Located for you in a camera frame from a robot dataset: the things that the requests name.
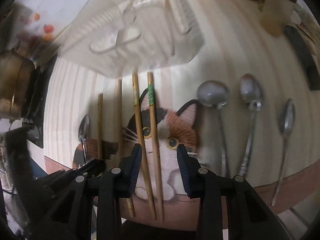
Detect striped cat print mat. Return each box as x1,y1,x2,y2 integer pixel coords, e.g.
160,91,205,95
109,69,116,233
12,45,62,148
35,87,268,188
42,0,320,230

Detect plain wooden chopstick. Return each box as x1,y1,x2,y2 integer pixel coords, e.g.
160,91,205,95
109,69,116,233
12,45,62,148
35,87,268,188
116,79,136,218

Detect stainless steel pot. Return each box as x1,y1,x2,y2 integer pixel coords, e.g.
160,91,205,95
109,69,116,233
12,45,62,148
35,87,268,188
1,49,35,121

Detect round steel soup spoon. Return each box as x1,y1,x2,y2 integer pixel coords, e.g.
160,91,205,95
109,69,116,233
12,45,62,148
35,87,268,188
197,80,230,178

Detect clear plastic utensil tray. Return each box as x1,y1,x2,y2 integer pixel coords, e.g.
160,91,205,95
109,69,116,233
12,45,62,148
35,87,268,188
59,0,204,79

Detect oval steel spoon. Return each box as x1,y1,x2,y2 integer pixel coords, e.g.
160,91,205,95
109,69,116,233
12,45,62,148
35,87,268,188
239,73,264,177

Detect chopstick with green tape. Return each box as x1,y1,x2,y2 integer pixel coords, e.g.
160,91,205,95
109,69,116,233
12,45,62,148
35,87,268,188
147,72,164,223

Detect large steel spoon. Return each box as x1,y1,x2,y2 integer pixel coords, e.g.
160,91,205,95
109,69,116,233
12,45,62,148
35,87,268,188
78,114,90,164

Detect black induction cooktop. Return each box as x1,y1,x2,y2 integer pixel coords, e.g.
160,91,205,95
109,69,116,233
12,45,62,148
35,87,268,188
23,54,57,148

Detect light bamboo chopstick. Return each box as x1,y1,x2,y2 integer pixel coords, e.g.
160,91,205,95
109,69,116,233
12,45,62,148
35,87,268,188
132,73,157,220

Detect black smartphone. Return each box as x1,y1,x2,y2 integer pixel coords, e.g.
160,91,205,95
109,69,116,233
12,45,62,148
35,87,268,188
284,25,319,91

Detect small steel teaspoon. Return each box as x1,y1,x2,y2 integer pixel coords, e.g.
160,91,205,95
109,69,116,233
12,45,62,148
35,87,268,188
271,98,295,206

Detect fruit wall stickers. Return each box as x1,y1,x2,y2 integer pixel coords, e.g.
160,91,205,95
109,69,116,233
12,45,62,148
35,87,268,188
16,12,55,43

